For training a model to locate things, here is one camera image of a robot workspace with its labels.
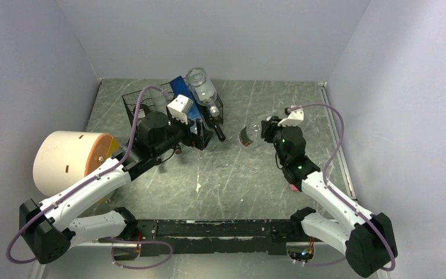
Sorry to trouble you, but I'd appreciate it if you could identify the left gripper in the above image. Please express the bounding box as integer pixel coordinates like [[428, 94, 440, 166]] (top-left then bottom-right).
[[153, 111, 215, 157]]

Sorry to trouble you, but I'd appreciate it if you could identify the dark green wine bottle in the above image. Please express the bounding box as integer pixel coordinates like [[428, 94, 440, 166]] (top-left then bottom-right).
[[208, 116, 226, 142]]

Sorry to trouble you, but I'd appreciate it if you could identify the blue labelled water bottle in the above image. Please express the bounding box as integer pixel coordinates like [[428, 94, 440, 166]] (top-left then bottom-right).
[[169, 76, 203, 121]]

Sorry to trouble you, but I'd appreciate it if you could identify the clear red-label bottle silver cap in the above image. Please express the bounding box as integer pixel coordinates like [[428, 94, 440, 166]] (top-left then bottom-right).
[[186, 67, 220, 117]]

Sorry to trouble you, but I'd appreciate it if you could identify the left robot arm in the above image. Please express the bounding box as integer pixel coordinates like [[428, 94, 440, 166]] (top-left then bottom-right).
[[12, 112, 210, 264]]

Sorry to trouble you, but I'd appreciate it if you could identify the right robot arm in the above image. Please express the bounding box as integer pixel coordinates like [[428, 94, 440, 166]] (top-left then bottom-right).
[[260, 116, 398, 278]]

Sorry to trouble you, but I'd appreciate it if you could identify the white cylindrical drum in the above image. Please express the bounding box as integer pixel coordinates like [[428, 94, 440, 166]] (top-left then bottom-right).
[[33, 131, 120, 197]]

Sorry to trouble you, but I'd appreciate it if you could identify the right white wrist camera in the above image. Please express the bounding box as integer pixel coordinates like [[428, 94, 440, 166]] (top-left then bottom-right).
[[278, 107, 304, 127]]

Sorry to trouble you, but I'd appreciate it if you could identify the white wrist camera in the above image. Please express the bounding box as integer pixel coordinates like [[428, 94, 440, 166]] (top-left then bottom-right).
[[167, 95, 193, 125], [278, 107, 304, 127]]

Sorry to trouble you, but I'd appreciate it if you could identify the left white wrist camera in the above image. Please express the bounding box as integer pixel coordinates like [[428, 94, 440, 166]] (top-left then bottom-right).
[[167, 95, 193, 125]]

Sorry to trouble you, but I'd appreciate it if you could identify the black wire wine rack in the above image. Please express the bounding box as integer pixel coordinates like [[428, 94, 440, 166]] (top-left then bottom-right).
[[122, 76, 224, 132]]

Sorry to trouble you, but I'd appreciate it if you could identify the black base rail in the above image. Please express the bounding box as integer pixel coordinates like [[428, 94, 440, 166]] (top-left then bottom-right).
[[98, 209, 328, 258]]

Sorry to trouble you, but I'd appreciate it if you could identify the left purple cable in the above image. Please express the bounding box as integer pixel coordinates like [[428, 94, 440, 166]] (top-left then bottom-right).
[[6, 85, 174, 265]]

